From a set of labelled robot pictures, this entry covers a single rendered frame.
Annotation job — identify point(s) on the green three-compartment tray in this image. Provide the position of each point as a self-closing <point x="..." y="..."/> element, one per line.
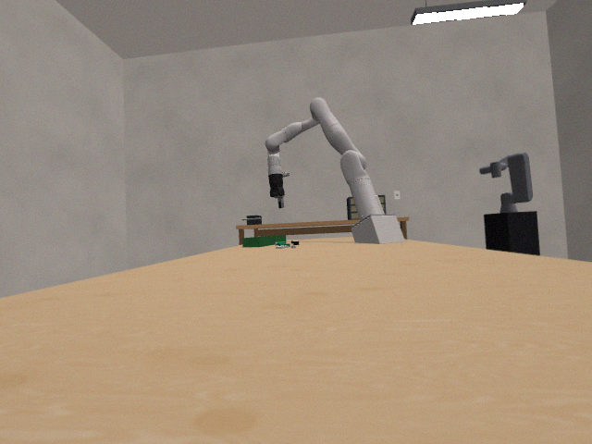
<point x="262" y="241"/>

